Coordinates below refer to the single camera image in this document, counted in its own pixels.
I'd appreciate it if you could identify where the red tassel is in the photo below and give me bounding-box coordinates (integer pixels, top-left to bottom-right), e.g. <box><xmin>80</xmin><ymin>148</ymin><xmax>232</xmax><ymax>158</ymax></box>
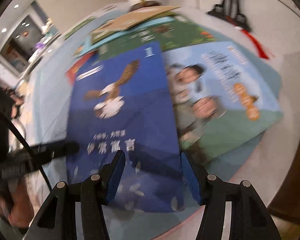
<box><xmin>242</xmin><ymin>29</ymin><xmax>275</xmax><ymax>60</ymax></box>

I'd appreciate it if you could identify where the light blue quilted mat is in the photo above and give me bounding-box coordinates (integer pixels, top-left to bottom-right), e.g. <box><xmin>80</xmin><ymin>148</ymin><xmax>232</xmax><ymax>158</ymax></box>
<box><xmin>19</xmin><ymin>12</ymin><xmax>283</xmax><ymax>240</ymax></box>

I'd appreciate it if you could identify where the blue eagle cover book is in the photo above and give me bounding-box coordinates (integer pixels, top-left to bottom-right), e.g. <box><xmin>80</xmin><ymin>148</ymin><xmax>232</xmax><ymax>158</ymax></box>
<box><xmin>66</xmin><ymin>41</ymin><xmax>185</xmax><ymax>213</ymax></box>

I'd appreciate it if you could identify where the person's left hand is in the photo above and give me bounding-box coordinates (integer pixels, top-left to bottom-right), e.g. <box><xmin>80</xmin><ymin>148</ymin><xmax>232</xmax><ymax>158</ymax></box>
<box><xmin>0</xmin><ymin>175</ymin><xmax>42</xmax><ymax>228</ymax></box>

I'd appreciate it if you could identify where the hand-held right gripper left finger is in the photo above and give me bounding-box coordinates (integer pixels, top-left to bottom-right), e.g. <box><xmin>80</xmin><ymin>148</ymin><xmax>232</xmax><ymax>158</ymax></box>
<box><xmin>22</xmin><ymin>150</ymin><xmax>127</xmax><ymax>240</ymax></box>

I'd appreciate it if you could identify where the black cable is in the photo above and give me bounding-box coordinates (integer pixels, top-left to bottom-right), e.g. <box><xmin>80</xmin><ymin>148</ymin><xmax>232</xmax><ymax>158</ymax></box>
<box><xmin>0</xmin><ymin>104</ymin><xmax>52</xmax><ymax>189</ymax></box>

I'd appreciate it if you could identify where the red treasure chest book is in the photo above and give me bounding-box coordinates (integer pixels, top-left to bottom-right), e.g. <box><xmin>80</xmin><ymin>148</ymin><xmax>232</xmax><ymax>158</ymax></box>
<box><xmin>65</xmin><ymin>52</ymin><xmax>100</xmax><ymax>85</ymax></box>

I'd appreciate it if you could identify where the embroidered fan on black stand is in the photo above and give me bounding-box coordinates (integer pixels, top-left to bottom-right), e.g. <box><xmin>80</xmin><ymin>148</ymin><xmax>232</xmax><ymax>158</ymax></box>
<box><xmin>206</xmin><ymin>0</ymin><xmax>264</xmax><ymax>30</ymax></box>

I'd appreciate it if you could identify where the light blue children cover book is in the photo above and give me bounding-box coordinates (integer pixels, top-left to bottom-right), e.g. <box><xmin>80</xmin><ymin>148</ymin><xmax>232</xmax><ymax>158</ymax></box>
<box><xmin>162</xmin><ymin>41</ymin><xmax>284</xmax><ymax>163</ymax></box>

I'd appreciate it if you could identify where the teal flower cover book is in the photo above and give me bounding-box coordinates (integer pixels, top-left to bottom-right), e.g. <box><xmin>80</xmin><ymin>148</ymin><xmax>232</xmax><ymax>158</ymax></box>
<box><xmin>84</xmin><ymin>16</ymin><xmax>177</xmax><ymax>54</ymax></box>

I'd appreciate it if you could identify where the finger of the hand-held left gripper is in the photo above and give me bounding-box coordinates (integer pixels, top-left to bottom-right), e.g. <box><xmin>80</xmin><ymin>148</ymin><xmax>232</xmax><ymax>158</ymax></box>
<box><xmin>40</xmin><ymin>142</ymin><xmax>80</xmax><ymax>165</ymax></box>

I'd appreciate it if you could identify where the green insect cover book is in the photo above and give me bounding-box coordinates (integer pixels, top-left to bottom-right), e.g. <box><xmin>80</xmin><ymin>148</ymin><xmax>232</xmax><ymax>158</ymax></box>
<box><xmin>90</xmin><ymin>17</ymin><xmax>215</xmax><ymax>53</ymax></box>

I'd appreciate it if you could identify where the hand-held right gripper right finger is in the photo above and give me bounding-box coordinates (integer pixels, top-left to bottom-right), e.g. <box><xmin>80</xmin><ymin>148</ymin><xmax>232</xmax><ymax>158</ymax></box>
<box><xmin>180</xmin><ymin>152</ymin><xmax>283</xmax><ymax>240</ymax></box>

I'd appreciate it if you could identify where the kraft brown book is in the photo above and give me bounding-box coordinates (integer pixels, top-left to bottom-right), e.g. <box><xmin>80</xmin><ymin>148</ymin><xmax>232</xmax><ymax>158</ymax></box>
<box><xmin>91</xmin><ymin>5</ymin><xmax>182</xmax><ymax>39</ymax></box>

